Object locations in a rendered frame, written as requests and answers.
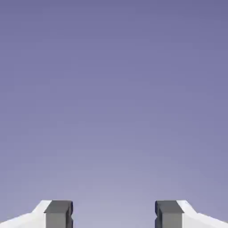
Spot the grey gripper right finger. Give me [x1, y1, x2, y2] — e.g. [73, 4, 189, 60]
[154, 199, 228, 228]

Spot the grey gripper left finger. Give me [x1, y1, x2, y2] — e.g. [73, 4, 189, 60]
[0, 199, 74, 228]

